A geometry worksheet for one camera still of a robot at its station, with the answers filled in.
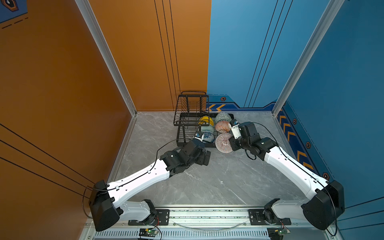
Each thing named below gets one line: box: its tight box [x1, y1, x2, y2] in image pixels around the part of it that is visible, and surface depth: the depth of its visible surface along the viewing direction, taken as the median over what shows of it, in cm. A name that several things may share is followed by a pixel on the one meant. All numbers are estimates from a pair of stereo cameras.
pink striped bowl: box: [215, 133, 233, 154], surface depth 82 cm
